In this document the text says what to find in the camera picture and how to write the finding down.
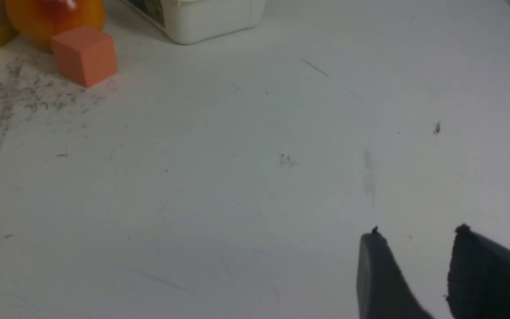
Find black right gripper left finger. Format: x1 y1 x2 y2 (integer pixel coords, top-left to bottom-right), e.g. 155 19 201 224
356 227 432 319

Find orange cube block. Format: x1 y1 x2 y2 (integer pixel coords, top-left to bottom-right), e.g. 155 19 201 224
51 26 119 88

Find green lidded white storage box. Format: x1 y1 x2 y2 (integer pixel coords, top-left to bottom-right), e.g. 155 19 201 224
125 0 266 45

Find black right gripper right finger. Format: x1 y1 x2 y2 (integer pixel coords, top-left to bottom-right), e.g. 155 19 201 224
446 224 510 319

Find orange yellow toy pear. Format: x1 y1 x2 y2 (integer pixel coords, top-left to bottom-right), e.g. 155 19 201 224
5 0 106 52

